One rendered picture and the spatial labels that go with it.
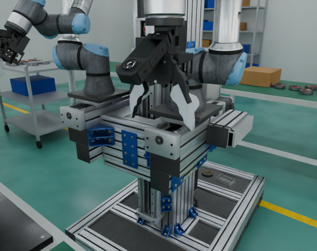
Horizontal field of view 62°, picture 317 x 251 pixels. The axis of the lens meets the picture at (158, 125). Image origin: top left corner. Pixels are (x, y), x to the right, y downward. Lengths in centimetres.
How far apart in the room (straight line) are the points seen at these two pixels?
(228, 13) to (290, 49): 595
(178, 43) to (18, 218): 74
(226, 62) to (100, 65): 61
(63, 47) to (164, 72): 92
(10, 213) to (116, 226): 84
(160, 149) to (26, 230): 49
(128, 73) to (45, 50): 662
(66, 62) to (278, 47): 598
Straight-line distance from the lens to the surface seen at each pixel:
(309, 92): 283
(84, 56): 130
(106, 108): 131
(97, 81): 129
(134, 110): 55
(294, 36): 682
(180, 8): 49
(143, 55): 45
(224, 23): 93
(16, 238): 91
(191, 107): 48
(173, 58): 48
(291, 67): 686
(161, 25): 48
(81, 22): 110
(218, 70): 94
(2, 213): 103
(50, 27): 116
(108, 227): 173
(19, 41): 111
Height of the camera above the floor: 134
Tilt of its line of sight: 20 degrees down
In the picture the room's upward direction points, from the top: straight up
